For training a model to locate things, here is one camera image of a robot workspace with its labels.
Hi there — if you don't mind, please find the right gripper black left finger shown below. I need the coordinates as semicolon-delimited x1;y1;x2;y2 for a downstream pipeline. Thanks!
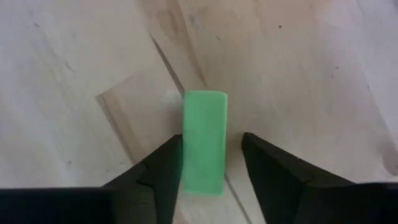
101;134;183;224

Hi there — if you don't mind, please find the green rectangular eraser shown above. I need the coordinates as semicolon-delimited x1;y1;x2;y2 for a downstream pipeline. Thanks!
181;90;229;197

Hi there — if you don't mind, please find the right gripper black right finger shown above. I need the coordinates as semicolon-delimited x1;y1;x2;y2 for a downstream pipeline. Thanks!
241;132;357;224

